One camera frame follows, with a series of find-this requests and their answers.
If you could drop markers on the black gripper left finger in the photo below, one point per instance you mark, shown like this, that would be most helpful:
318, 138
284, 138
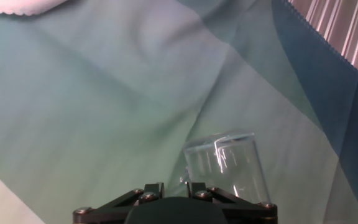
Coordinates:
110, 211

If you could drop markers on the blue green white tablecloth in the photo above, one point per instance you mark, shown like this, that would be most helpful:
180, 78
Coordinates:
104, 93

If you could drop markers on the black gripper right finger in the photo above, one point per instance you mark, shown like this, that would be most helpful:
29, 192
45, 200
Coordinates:
247, 214

